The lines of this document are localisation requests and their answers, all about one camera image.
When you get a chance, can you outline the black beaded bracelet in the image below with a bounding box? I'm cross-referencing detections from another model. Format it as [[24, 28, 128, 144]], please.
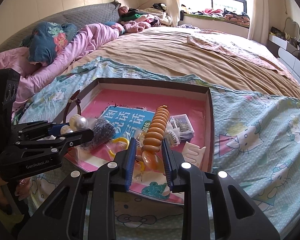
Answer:
[[92, 117, 115, 147]]

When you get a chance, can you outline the brown headband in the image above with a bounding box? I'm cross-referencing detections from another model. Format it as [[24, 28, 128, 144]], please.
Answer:
[[69, 90, 82, 118]]

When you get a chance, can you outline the white dresser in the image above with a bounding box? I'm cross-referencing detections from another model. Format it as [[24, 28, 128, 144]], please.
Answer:
[[267, 34, 300, 90]]

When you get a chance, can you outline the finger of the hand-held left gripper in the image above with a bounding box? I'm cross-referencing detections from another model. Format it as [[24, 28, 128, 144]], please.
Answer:
[[11, 120, 70, 140], [14, 128, 94, 155]]

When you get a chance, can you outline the yellow plastic ring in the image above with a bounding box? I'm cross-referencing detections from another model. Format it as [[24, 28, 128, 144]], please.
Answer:
[[110, 137, 130, 155]]

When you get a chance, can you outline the pile of clothes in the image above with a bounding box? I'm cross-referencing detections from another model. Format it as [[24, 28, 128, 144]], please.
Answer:
[[119, 2, 173, 28]]

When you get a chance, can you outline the pink quilt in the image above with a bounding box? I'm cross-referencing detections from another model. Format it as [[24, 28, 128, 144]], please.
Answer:
[[0, 22, 125, 113]]

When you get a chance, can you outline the white window seat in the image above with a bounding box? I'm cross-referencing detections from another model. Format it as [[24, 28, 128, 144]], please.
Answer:
[[183, 15, 250, 39]]

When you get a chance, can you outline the tan bedsheet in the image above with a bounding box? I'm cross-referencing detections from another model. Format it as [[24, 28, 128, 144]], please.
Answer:
[[72, 26, 300, 103]]

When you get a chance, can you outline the pink plush toy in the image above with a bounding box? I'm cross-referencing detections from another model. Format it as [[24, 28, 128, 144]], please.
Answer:
[[123, 20, 150, 33]]

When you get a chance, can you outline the pink checked blanket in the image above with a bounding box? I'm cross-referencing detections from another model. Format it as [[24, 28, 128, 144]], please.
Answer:
[[187, 31, 300, 80]]

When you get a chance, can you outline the large pearl hair tie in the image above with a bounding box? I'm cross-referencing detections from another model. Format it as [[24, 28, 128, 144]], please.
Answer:
[[61, 114, 89, 134]]

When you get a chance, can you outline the pink-lined cardboard box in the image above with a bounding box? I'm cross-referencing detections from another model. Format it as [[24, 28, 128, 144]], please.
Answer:
[[64, 77, 214, 205]]

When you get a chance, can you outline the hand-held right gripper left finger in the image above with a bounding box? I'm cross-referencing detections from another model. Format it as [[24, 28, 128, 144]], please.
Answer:
[[17, 137, 138, 240]]

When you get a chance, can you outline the grey quilted headboard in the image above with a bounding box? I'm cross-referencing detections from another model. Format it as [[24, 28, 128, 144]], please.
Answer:
[[0, 2, 120, 58]]

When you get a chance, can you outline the wavy edged mirror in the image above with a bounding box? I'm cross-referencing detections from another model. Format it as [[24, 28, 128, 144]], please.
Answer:
[[283, 16, 300, 40]]

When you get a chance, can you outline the small blue floral pillow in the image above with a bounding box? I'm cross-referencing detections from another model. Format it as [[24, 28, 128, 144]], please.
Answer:
[[104, 21, 125, 34]]

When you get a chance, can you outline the silver rhinestone hair clip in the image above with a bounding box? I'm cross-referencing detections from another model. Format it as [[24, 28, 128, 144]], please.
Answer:
[[165, 127, 181, 147]]

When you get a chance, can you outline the large blue floral pillow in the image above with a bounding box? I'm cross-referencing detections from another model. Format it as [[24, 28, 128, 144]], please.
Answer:
[[22, 21, 78, 64]]

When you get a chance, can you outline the heap of clothes and blankets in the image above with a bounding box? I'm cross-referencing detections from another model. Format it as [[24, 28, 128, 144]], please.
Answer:
[[181, 4, 250, 25]]

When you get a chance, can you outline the person's left hand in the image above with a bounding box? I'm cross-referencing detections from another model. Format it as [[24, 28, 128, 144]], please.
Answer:
[[0, 172, 32, 205]]

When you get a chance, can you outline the white comb hair clip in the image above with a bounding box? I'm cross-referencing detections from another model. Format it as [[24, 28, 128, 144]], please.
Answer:
[[182, 141, 206, 167]]

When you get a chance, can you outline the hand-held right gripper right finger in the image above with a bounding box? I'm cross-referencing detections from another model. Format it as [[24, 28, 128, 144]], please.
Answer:
[[161, 139, 281, 240]]

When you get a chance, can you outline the cluster of cosmetic containers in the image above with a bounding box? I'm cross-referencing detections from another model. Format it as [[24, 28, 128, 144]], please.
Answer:
[[270, 26, 300, 65]]

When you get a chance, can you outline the small clear jewelry case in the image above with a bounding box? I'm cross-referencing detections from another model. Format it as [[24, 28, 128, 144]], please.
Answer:
[[170, 114, 195, 140]]

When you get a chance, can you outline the orange spiral hair clip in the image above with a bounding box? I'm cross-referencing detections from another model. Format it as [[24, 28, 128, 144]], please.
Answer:
[[136, 106, 170, 173]]

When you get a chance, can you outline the cartoon cat print blanket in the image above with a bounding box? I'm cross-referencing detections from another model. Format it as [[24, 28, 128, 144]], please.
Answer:
[[12, 56, 300, 240]]

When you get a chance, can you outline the cream curtain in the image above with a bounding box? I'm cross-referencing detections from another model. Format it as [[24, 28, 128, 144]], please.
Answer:
[[247, 0, 268, 39], [162, 0, 184, 27]]

